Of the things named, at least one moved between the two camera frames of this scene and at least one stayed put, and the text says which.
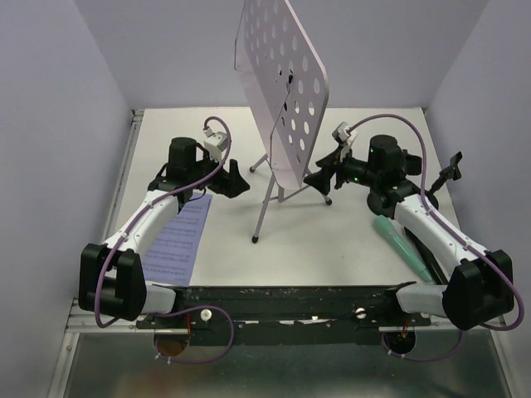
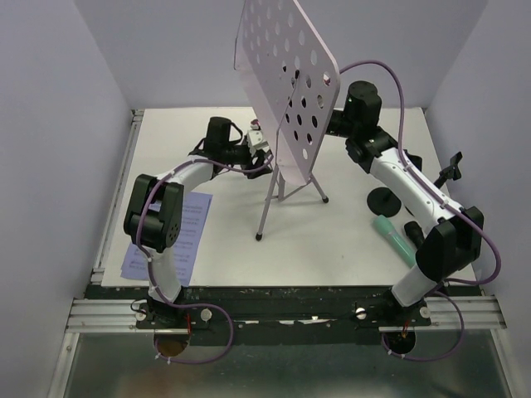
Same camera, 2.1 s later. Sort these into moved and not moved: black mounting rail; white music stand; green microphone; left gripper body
Moved: left gripper body; white music stand
Not moved: black mounting rail; green microphone
